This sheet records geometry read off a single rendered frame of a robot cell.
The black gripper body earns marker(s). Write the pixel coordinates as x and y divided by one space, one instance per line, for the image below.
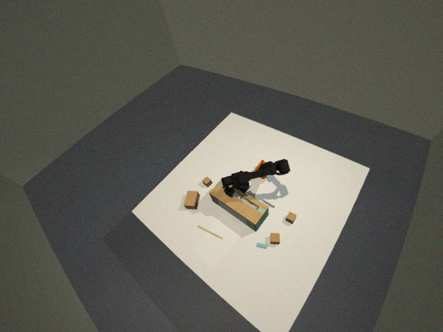
229 190

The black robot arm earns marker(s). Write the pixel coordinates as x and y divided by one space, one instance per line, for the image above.
241 179

